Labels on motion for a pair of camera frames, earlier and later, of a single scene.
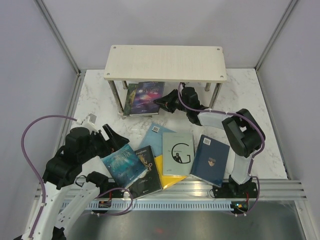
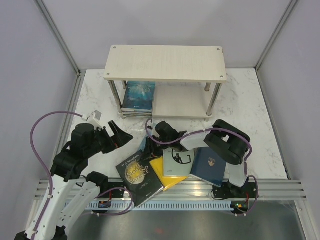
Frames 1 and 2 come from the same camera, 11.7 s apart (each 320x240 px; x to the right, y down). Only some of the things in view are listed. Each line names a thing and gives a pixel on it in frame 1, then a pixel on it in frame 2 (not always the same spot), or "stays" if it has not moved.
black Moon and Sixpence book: [150, 182] stays
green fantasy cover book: [131, 90] to [138, 115]
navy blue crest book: [210, 160] stays
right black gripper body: [177, 104] to [155, 149]
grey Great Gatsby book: [178, 153] stays
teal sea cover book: [124, 165] to [139, 95]
